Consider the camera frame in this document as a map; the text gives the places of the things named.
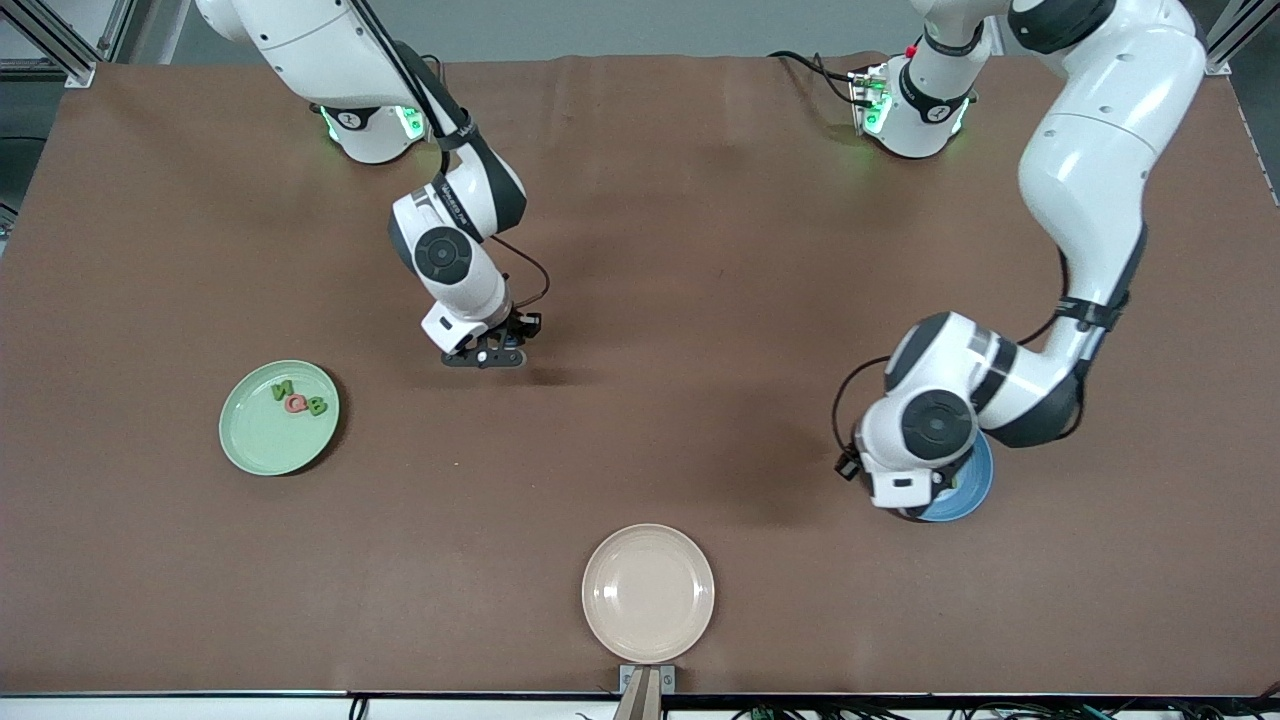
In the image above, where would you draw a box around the brown table mat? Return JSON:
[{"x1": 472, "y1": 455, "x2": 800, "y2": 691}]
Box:
[{"x1": 0, "y1": 52, "x2": 1280, "y2": 696}]

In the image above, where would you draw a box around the light green plate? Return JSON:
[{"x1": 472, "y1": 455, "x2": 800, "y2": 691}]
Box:
[{"x1": 218, "y1": 359, "x2": 342, "y2": 477}]

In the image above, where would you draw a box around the upright aluminium frame profile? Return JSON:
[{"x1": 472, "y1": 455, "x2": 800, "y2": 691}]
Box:
[{"x1": 98, "y1": 0, "x2": 137, "y2": 63}]

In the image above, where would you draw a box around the black left arm base cable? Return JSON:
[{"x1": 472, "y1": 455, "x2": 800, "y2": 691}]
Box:
[{"x1": 768, "y1": 50, "x2": 866, "y2": 106}]

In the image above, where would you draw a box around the slanted aluminium frame profile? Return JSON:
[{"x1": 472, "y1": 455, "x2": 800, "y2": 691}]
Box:
[{"x1": 0, "y1": 0, "x2": 101, "y2": 89}]

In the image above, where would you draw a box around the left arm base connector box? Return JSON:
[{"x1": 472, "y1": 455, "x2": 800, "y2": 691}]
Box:
[{"x1": 848, "y1": 62, "x2": 893, "y2": 136}]

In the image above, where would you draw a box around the blue plate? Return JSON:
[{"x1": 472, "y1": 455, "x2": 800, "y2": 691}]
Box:
[{"x1": 918, "y1": 430, "x2": 996, "y2": 524}]

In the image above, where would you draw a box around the beige plate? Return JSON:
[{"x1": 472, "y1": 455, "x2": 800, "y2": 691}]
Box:
[{"x1": 581, "y1": 523, "x2": 717, "y2": 665}]

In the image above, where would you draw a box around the metal bracket with post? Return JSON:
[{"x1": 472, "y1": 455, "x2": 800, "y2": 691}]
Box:
[{"x1": 614, "y1": 663, "x2": 677, "y2": 720}]

